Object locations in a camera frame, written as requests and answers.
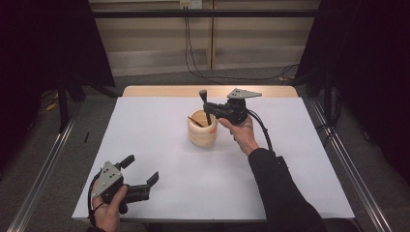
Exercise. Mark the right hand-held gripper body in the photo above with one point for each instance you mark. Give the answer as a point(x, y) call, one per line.
point(237, 109)

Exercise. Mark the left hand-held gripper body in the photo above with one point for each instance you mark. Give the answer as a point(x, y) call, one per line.
point(111, 188)

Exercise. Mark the black makeup brush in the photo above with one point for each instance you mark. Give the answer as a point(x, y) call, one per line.
point(203, 95)

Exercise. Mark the person's right hand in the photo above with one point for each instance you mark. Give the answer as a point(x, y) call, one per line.
point(243, 135)

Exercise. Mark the person's left hand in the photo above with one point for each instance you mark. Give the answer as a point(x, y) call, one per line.
point(108, 216)

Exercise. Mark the white table sheet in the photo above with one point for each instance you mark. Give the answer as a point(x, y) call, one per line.
point(193, 180)

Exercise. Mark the small black floor item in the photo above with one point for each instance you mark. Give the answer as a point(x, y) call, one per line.
point(86, 137)

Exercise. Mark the wooden table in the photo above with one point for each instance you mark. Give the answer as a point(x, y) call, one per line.
point(161, 91)

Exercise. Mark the yellow floor tape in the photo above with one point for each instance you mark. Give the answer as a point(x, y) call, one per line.
point(51, 106)

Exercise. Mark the black horizontal bar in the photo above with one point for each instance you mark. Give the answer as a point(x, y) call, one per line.
point(161, 13)

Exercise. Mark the black curtain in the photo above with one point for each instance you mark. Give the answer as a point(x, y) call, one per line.
point(38, 48)
point(370, 64)

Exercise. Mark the wooden wall post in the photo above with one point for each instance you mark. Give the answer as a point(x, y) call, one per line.
point(211, 38)

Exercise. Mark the aluminium floor rail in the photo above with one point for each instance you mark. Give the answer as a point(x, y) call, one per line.
point(42, 177)
point(370, 199)

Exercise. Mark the black stand post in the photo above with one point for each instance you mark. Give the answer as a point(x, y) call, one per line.
point(63, 106)

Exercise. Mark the white wall outlet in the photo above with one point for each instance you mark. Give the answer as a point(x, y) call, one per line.
point(190, 4)

